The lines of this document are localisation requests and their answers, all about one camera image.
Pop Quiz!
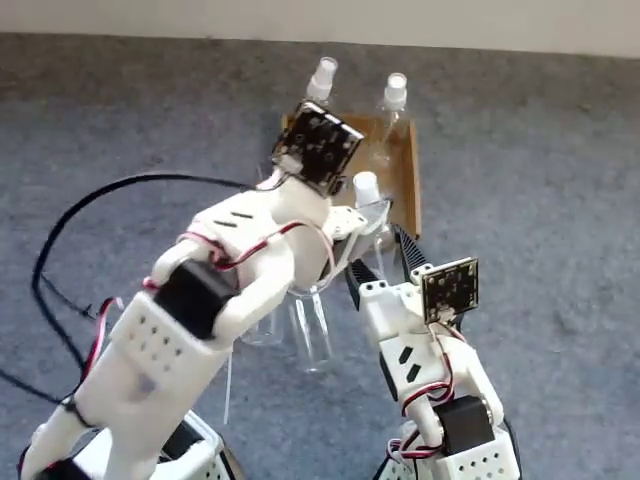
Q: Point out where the black cable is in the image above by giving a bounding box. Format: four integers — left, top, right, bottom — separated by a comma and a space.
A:
32, 172, 261, 374
0, 369, 69, 405

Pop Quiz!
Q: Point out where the clear plastic spray bottle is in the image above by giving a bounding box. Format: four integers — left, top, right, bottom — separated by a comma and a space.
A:
372, 73, 414, 166
304, 57, 341, 109
349, 171, 397, 274
287, 287, 335, 374
239, 284, 292, 347

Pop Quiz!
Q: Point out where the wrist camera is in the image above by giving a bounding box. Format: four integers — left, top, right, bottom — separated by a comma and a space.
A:
272, 99, 365, 196
420, 257, 481, 326

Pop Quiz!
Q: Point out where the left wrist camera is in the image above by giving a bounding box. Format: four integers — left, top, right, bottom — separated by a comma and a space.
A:
272, 99, 365, 196

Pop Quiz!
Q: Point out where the cardboard box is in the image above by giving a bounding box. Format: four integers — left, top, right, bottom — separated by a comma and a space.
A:
280, 112, 424, 239

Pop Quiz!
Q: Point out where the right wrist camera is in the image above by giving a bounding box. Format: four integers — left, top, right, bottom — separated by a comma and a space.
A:
420, 257, 481, 326

